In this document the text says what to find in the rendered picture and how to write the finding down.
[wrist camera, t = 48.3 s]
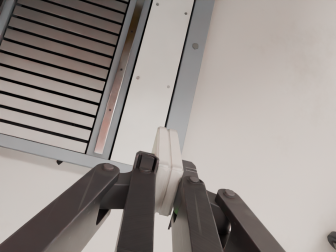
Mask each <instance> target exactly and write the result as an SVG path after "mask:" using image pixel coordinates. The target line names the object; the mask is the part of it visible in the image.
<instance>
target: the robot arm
mask: <svg viewBox="0 0 336 252"><path fill-rule="evenodd" d="M111 210H123V212H122V217H121V221H120V226H119V231H118V235H117V240H116V245H115V250H114V252H154V225H155V213H159V215H162V216H167V217H168V216H169V215H171V213H172V216H171V219H170V222H169V226H168V230H170V228H171V236H172V252H286V251H285V250H284V249H283V247H282V246H281V245H280V244H279V243H278V241H277V240H276V239H275V238H274V237H273V235H272V234H271V233H270V232H269V231H268V229H267V228H266V227H265V226H264V225H263V223H262V222H261V221H260V220H259V219H258V217H257V216H256V215H255V214H254V213H253V211H252V210H251V209H250V208H249V207H248V205H247V204H246V203H245V202H244V201H243V199H242V198H241V197H240V196H239V195H238V194H237V193H235V192H234V191H233V190H230V189H225V188H221V189H219V190H218V191H217V194H216V193H213V192H211V191H208V190H206V186H205V183H204V182H203V181H202V180H201V179H199V177H198V173H197V169H196V166H195V165H194V164H193V162H192V161H187V160H183V159H182V157H181V150H180V144H179V137H178V132H177V130H175V129H171V128H170V129H169V130H168V129H167V128H166V127H162V126H159V127H158V128H157V132H156V136H155V140H154V144H153V148H152V151H151V153H150V152H145V151H141V150H140V151H138V152H136V155H135V159H134V163H133V167H132V171H130V172H125V173H120V169H119V168H118V167H117V166H115V165H113V164H110V163H99V164H97V165H96V166H95V167H94V168H92V169H91V170H90V171H89V172H87V173H86V174H85V175H84V176H83V177H81V178H80V179H79V180H78V181H76V182H75V183H74V184H73V185H72V186H70V187H69V188H68V189H67V190H65V191H64V192H63V193H62V194H61V195H59V196H58V197H57V198H56V199H54V200H53V201H52V202H51V203H50V204H48V205H47V206H46V207H45V208H43V209H42V210H41V211H40V212H39V213H37V214H36V215H35V216H34V217H32V218H31V219H30V220H29V221H28V222H26V223H25V224H24V225H23V226H21V227H20V228H19V229H18V230H17V231H15V232H14V233H13V234H12V235H10V236H9V237H8V238H7V239H6V240H4V241H3V242H2V243H1V244H0V252H81V251H82V250H83V249H84V248H85V246H86V245H87V244H88V242H89V241H90V240H91V238H92V237H93V236H94V235H95V233H96V232H97V231H98V229H99V228H100V227H101V225H102V224H103V223H104V222H105V220H106V219H107V218H108V216H109V215H110V213H111ZM172 210H173V212H172ZM230 228H231V230H230Z"/></svg>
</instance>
